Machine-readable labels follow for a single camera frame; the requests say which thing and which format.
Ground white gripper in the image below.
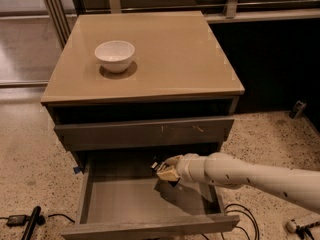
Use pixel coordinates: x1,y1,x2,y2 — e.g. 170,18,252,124
157,153,206,182

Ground black rxbar chocolate wrapper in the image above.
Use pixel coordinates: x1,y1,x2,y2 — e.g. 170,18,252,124
150,157,180,187

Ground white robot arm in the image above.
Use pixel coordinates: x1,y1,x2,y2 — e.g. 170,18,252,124
152,152,320,213

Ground open grey middle drawer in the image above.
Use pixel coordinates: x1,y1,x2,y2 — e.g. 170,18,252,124
61,153,239,240

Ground grey drawer cabinet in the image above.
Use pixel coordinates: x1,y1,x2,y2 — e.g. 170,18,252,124
41,11,244,168

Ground closed grey top drawer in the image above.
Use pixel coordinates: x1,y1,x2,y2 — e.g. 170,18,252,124
54,117,234,151

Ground blue tape piece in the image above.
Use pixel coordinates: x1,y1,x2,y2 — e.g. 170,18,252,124
73,167,81,174

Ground white ceramic bowl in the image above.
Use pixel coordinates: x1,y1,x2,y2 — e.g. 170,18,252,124
94,40,135,73

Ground white power strip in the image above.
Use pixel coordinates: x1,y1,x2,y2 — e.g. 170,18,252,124
285,213,320,234

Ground small grey floor device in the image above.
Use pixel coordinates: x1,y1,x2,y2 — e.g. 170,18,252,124
289,100,307,119

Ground black power adapter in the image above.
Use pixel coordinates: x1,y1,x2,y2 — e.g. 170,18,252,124
6,215,28,227

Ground black floor cables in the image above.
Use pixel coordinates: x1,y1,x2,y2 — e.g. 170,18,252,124
199,202,261,240

